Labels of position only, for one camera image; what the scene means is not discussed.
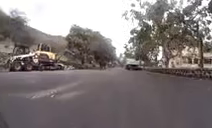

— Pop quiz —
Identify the dark car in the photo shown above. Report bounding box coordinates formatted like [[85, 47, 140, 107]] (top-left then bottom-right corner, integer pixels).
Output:
[[124, 63, 144, 71]]

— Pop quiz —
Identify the large roadside tree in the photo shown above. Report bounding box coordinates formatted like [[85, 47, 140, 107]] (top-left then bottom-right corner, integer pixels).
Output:
[[122, 0, 212, 69]]

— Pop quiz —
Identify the low stone wall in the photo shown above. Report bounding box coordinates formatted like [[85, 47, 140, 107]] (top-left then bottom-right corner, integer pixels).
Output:
[[143, 66, 212, 81]]

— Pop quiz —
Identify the clump of dark trees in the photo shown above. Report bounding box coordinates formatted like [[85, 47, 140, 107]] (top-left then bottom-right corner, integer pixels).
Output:
[[64, 24, 118, 70]]

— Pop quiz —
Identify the pale building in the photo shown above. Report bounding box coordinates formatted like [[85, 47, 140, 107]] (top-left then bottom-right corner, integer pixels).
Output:
[[167, 46, 212, 69]]

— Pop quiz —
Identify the wooded hillside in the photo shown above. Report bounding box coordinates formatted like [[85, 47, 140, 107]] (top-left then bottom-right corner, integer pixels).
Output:
[[0, 8, 69, 71]]

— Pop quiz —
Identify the yellow and white loader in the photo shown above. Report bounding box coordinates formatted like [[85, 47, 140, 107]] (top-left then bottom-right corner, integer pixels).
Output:
[[7, 43, 66, 72]]

